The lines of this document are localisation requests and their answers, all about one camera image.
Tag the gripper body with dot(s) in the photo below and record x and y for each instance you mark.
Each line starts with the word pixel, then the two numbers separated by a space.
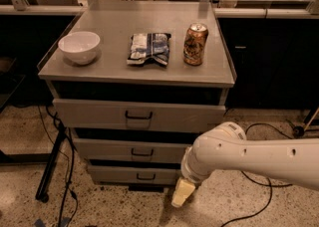
pixel 191 175

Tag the grey bottom drawer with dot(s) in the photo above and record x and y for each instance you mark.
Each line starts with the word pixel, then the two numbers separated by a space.
pixel 131 175

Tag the grey drawer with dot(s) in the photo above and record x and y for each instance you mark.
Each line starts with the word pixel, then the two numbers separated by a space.
pixel 131 175
pixel 138 116
pixel 121 150

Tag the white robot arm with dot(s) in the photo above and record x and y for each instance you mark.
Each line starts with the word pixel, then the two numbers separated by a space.
pixel 226 147

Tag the grey middle drawer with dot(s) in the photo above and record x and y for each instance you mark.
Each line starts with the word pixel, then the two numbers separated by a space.
pixel 121 150

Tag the grey drawer cabinet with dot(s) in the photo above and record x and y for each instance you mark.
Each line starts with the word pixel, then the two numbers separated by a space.
pixel 110 78

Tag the grey top drawer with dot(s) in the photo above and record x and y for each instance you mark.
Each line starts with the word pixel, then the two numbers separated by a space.
pixel 138 116

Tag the black caster wheel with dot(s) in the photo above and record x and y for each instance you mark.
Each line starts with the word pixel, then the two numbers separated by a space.
pixel 298 131

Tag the black stand leg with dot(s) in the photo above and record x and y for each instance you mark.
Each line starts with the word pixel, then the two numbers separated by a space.
pixel 42 191

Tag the blue white snack bag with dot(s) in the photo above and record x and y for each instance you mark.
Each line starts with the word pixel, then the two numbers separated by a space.
pixel 149 48

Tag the orange soda can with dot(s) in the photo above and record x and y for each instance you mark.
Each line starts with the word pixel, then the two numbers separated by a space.
pixel 194 43

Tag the white ceramic bowl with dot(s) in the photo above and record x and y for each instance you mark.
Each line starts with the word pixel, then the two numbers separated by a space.
pixel 80 47

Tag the white horizontal rail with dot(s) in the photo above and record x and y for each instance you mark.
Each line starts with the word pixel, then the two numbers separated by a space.
pixel 219 12

